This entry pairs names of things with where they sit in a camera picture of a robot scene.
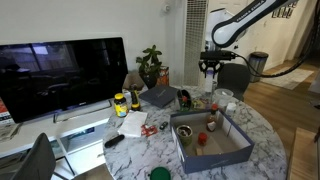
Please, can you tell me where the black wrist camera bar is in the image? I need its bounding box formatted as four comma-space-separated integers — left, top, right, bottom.
199, 50, 237, 62

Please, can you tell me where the steel trash can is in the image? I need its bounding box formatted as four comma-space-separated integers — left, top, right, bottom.
248, 51, 270, 83

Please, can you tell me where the red sauce packets pile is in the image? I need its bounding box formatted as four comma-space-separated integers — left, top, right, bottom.
140, 124, 159, 137

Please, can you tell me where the white tv console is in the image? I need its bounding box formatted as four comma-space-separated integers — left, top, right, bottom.
0, 99, 126, 180

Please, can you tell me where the green potted plant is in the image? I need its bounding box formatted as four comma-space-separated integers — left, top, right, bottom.
135, 44, 164, 89

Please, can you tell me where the patterned floor rug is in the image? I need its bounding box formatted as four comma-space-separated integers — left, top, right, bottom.
259, 66, 314, 91

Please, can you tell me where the tall white plastic bottle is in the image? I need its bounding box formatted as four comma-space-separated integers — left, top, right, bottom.
204, 74, 215, 94

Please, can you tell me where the black remote control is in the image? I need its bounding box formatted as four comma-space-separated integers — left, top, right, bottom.
104, 133, 126, 149

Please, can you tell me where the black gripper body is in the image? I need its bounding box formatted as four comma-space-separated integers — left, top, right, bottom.
205, 59, 220, 73

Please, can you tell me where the clear plastic container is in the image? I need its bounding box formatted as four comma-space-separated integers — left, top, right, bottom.
213, 88, 235, 109

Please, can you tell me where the green bottle red cap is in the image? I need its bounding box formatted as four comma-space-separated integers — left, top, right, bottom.
179, 95, 190, 112

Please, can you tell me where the hot sauce bottle red cap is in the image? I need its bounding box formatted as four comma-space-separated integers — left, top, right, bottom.
205, 103, 220, 133

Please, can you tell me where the yellow vitamin bottle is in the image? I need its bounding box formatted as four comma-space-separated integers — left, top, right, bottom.
113, 92, 129, 118

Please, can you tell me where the open tin can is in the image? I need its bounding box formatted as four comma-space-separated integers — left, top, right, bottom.
176, 124, 194, 147

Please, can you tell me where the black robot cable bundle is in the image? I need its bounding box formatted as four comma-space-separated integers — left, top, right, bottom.
233, 0, 320, 79

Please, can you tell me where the black flat screen tv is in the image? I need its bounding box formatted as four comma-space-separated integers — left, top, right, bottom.
0, 36, 129, 124

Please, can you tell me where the white wall thermostat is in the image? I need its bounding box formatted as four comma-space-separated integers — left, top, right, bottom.
162, 2, 172, 14

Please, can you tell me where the tall white wall heater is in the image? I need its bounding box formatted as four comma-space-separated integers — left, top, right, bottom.
183, 0, 209, 87

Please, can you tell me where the small red capped jar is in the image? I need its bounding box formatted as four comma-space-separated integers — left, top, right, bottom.
197, 131, 209, 147

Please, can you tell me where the small bottle round cap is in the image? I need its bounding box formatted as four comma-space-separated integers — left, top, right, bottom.
149, 166, 172, 180

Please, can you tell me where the navy cardboard box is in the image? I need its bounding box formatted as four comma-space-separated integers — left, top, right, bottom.
169, 109, 256, 175

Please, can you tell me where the light wooden bench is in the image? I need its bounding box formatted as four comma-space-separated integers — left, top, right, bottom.
288, 127, 320, 180

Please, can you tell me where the magazine stack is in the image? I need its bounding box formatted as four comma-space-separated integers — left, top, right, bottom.
0, 123, 21, 141

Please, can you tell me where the dark grey chair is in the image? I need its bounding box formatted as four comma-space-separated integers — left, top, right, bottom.
216, 63, 252, 101
9, 132, 73, 180

